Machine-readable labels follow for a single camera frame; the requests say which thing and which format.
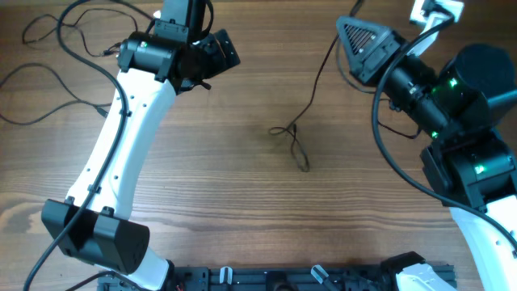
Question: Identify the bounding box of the thin black usb cable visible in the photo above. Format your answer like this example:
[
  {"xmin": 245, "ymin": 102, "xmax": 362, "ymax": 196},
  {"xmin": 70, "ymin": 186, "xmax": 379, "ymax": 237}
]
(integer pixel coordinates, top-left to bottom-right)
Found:
[{"xmin": 21, "ymin": 7, "xmax": 139, "ymax": 58}]

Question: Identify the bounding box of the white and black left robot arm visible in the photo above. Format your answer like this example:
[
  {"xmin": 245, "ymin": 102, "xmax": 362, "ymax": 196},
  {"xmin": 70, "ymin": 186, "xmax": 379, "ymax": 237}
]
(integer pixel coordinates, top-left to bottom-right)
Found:
[{"xmin": 41, "ymin": 1, "xmax": 240, "ymax": 290}]

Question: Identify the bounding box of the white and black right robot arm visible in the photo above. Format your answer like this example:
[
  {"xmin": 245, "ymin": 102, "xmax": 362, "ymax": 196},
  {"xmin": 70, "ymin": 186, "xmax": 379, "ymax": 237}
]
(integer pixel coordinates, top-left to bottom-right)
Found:
[{"xmin": 336, "ymin": 16, "xmax": 516, "ymax": 290}]

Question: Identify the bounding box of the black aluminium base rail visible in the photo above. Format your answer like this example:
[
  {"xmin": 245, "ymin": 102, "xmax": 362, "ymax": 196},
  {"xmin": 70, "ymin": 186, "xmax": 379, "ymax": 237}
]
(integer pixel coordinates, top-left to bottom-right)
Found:
[{"xmin": 96, "ymin": 264, "xmax": 457, "ymax": 291}]

